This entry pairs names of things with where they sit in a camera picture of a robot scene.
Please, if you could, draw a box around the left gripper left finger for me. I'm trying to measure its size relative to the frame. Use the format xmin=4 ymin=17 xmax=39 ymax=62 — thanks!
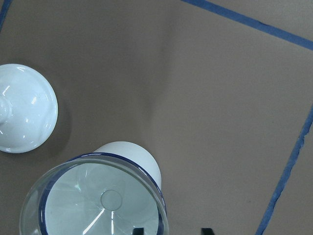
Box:
xmin=133 ymin=228 xmax=144 ymax=235

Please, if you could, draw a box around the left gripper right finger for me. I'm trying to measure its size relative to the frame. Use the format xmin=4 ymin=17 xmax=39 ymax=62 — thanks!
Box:
xmin=201 ymin=228 xmax=215 ymax=235

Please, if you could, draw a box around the white funnel upside down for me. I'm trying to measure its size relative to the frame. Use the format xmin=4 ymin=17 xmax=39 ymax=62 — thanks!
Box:
xmin=0 ymin=64 xmax=58 ymax=153

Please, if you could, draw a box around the white enamel mug blue rim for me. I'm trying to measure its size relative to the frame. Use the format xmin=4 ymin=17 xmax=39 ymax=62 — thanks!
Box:
xmin=38 ymin=141 xmax=168 ymax=235

